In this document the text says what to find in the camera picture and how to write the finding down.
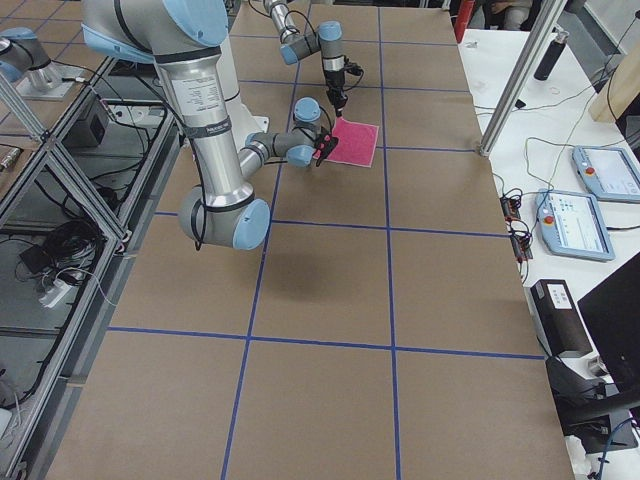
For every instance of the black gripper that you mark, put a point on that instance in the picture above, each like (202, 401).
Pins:
(333, 81)
(323, 145)

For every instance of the pink and grey towel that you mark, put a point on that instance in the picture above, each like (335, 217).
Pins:
(356, 143)

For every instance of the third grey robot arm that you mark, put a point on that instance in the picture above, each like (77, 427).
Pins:
(24, 61)

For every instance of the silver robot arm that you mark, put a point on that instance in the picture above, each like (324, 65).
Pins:
(184, 41)
(327, 39)

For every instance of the red cylinder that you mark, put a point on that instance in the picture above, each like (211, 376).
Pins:
(463, 17)

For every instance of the far small circuit board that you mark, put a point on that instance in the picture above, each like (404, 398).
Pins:
(511, 207)

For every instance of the small circuit board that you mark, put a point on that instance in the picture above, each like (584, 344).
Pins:
(511, 207)
(521, 248)

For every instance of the black water bottle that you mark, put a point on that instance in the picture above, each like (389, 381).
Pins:
(551, 56)

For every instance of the near small circuit board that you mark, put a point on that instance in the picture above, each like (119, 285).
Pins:
(521, 248)

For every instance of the near teach pendant tablet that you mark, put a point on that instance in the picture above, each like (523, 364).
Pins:
(571, 225)

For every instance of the teach pendant tablet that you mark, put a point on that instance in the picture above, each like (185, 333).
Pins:
(571, 225)
(609, 173)

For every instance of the far teach pendant tablet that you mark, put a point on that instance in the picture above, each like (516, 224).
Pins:
(609, 173)

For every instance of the wooden board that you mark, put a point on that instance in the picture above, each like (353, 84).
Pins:
(620, 90)

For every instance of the black box with label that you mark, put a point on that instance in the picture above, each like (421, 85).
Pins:
(562, 328)

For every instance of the white power strip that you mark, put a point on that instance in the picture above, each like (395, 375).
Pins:
(56, 292)

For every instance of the black power adapter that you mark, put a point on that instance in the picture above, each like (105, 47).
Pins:
(36, 259)

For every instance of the black computer monitor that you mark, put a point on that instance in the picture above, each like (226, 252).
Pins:
(611, 314)

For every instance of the black monitor stand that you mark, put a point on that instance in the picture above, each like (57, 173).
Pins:
(590, 409)

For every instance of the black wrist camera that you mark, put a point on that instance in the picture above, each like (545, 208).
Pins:
(353, 69)

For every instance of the aluminium frame post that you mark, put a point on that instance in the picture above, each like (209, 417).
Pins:
(536, 41)

